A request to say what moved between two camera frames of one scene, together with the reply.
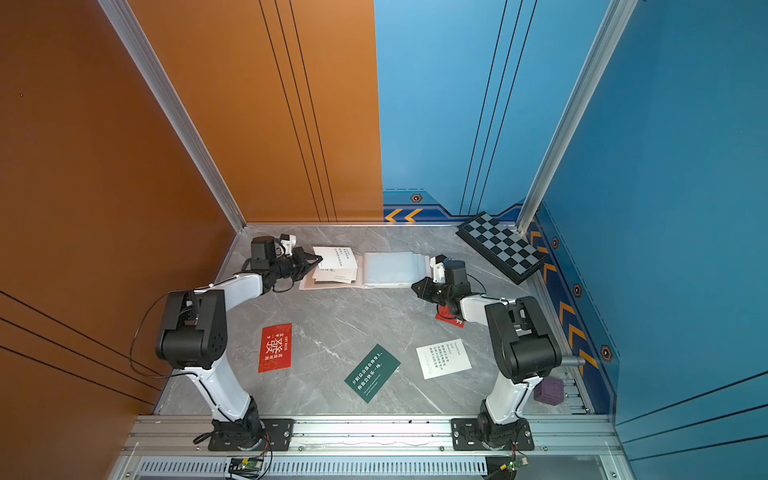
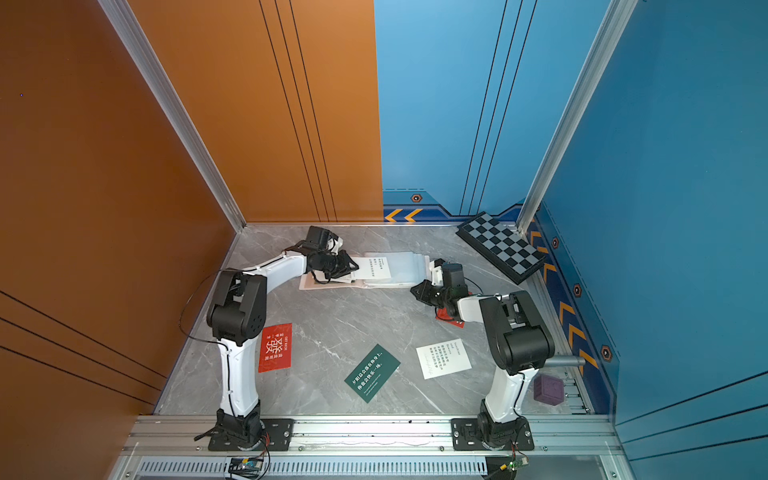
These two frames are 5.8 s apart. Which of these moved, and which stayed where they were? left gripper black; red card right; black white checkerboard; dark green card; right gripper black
Moved: left gripper black
Stayed: black white checkerboard; right gripper black; red card right; dark green card
